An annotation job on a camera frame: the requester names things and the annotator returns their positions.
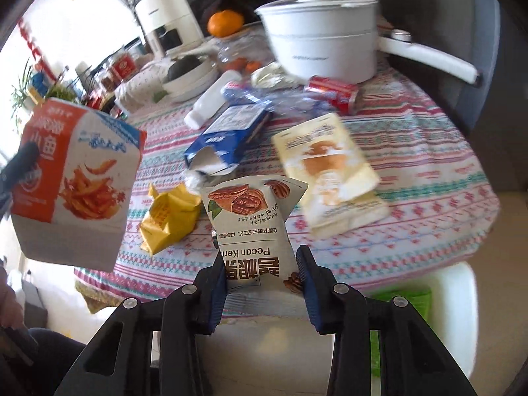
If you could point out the grey chair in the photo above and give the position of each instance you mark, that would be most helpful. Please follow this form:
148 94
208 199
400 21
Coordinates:
482 29

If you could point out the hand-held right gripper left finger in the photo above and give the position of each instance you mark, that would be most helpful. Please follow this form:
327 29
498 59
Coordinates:
214 297

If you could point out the green plant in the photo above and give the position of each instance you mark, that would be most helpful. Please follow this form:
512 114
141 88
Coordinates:
62 90

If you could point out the yellow crumpled wrapper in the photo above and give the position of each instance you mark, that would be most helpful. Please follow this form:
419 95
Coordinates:
169 218

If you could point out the clear plastic water bottle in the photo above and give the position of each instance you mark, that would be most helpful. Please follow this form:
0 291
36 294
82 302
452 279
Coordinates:
251 95

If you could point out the white kitchen appliance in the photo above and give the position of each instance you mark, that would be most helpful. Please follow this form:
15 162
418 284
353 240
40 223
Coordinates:
169 12

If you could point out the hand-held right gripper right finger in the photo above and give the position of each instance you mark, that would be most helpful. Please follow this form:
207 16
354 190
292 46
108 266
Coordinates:
312 297

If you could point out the white quilted cloth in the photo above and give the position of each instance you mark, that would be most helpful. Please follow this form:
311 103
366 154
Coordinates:
140 86

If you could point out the white opaque plastic bottle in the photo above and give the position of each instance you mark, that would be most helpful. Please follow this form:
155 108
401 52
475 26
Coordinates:
210 101

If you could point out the orange white snack bag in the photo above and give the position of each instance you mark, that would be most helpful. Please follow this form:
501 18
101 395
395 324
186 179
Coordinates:
90 173

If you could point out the crumpled pale wrapper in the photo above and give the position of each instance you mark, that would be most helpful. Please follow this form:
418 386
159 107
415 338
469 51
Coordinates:
272 76

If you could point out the white bowl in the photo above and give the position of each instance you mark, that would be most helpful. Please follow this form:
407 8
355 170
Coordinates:
189 86

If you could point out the cream bread packet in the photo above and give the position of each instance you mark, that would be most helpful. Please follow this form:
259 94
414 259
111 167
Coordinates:
326 165

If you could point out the white cooking pot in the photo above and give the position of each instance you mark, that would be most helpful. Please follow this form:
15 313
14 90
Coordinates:
326 37

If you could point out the orange fruit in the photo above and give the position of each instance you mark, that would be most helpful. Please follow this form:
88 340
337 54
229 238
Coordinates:
225 22

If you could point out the white bin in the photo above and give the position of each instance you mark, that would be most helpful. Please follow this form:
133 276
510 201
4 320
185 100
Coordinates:
453 297

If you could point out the patterned tablecloth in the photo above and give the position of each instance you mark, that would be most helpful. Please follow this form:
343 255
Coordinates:
420 152

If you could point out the blue and white carton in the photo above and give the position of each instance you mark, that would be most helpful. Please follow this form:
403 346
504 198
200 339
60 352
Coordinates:
231 132

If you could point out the red soda can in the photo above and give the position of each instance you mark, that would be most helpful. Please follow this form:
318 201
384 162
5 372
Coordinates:
330 93

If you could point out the green packet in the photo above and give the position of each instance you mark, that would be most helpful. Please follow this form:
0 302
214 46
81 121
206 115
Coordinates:
412 299

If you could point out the red label jar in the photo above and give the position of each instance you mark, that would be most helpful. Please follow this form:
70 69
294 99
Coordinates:
123 68

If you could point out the pecan snack packet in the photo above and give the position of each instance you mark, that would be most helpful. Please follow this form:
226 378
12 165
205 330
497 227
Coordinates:
251 231

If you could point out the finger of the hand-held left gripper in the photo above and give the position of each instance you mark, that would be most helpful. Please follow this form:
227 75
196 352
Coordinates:
22 163

